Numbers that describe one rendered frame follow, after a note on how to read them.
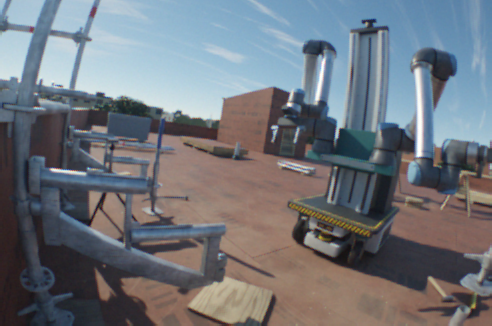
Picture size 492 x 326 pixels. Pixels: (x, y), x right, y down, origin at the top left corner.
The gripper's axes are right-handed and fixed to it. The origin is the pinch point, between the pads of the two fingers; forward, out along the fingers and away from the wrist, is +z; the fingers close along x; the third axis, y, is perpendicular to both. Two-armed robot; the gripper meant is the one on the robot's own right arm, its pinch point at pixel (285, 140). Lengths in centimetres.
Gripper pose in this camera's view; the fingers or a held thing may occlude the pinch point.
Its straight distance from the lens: 124.4
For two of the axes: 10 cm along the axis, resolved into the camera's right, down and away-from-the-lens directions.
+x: -7.9, -0.4, 6.2
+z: -3.2, 8.8, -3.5
